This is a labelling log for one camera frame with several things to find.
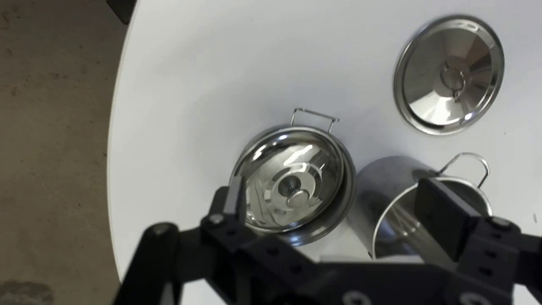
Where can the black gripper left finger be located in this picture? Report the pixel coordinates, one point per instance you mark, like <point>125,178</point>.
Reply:
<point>225,247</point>

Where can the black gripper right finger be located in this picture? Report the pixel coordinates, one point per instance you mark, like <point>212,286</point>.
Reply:
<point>451,225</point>

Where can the steel lid of short pot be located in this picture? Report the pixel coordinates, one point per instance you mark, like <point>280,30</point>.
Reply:
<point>293,174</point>

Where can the tall steel pot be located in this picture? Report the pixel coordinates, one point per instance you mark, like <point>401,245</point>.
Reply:
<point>383,179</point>

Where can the short steel pot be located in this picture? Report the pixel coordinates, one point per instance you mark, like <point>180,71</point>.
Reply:
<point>349,186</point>

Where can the steel lid of tall pot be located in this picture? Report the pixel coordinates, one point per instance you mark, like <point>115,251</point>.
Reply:
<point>449,73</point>

